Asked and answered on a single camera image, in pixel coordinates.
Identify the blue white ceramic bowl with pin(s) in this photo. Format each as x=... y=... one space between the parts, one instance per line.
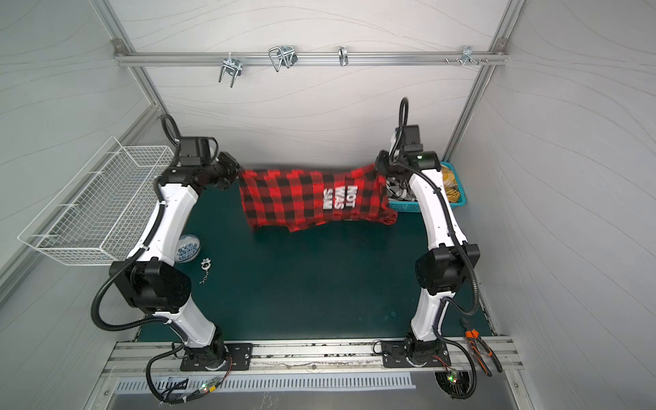
x=187 y=249

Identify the teal plastic basket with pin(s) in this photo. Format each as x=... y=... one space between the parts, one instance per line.
x=414 y=207

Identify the metal U-bolt clamp left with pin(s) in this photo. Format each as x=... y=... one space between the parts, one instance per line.
x=231 y=69

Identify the metal bracket right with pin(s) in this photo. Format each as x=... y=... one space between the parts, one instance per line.
x=467 y=59

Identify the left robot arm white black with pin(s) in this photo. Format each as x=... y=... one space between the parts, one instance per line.
x=148 y=279

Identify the black round fan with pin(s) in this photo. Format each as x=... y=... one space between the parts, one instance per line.
x=457 y=385

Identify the white wire basket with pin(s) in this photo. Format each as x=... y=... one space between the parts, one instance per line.
x=99 y=216

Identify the aluminium crossbar rail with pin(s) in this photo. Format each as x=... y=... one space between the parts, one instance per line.
x=305 y=59

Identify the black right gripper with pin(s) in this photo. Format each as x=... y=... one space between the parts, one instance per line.
x=383 y=165

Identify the orange black pliers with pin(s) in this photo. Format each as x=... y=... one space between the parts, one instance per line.
x=480 y=349

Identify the black white plaid shirt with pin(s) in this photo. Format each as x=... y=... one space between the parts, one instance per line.
x=399 y=190

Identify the small metal keychain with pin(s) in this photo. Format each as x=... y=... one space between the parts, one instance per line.
x=205 y=266

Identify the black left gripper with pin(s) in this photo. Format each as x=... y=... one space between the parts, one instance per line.
x=233 y=168

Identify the yellow plaid shirt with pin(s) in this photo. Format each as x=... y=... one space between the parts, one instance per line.
x=451 y=186

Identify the red black plaid shirt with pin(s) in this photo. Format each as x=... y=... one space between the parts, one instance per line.
x=299 y=199

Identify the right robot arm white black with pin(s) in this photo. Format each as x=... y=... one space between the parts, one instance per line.
x=445 y=273

